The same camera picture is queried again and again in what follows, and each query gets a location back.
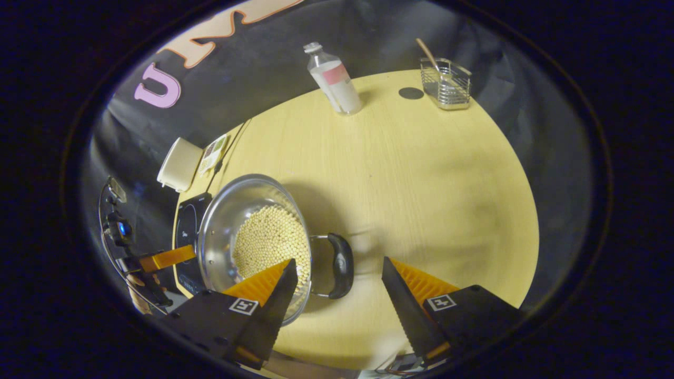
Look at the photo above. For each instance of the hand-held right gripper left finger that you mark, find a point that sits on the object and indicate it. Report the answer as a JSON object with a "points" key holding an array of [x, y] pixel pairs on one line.
{"points": [[274, 316]]}

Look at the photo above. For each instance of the wooden stick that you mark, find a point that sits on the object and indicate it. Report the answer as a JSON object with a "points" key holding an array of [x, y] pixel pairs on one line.
{"points": [[426, 52]]}

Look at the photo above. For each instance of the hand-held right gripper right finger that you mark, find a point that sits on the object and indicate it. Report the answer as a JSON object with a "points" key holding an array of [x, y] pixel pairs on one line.
{"points": [[405, 316]]}

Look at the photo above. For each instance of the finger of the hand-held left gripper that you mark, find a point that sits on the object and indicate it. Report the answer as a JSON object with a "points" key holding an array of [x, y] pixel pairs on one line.
{"points": [[168, 258]]}

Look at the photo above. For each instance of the clear bottle with pink label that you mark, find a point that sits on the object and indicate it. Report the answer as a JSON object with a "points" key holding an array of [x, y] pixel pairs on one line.
{"points": [[339, 87]]}

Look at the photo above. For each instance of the white toaster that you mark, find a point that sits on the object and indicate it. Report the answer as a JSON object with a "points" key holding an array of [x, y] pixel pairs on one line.
{"points": [[179, 163]]}

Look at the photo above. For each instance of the black induction cooktop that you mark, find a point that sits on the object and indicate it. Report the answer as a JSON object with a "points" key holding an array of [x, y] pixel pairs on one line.
{"points": [[185, 231]]}

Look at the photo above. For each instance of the white divided bean dish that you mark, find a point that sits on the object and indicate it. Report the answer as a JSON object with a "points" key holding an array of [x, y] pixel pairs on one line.
{"points": [[212, 153]]}

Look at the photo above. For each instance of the pile of soybeans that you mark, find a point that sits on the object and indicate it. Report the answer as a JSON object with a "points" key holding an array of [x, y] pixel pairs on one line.
{"points": [[268, 237]]}

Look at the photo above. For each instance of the dark round table grommet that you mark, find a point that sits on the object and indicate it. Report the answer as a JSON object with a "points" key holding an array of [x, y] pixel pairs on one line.
{"points": [[410, 93]]}

